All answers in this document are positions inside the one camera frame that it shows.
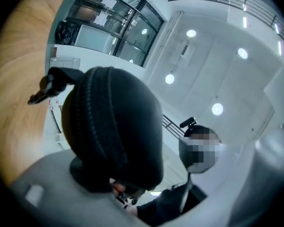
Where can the black-framed glass doors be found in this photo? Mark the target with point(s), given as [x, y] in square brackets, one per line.
[123, 27]

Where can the round ceiling light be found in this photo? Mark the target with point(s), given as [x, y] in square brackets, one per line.
[191, 33]
[169, 78]
[217, 108]
[242, 53]

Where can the person's right hand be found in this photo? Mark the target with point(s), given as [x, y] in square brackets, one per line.
[119, 188]

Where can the white paper sheet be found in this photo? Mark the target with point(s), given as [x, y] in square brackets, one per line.
[108, 2]
[101, 19]

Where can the black rubbish bag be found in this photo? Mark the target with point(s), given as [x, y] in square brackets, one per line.
[64, 33]

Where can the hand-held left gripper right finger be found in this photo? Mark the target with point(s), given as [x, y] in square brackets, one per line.
[262, 174]

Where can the short black stair railing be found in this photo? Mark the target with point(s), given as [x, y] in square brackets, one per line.
[171, 125]

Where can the white grid panel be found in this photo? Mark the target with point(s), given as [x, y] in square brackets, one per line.
[65, 63]

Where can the black head-mounted camera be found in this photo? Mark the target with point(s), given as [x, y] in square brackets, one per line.
[188, 122]

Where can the person's black top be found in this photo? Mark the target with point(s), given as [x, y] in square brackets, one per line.
[165, 207]

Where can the white ceiling vent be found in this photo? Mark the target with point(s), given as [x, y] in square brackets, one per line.
[184, 50]

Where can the person's head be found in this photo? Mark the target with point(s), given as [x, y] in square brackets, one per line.
[201, 150]

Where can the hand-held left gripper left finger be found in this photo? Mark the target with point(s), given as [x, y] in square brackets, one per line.
[61, 197]

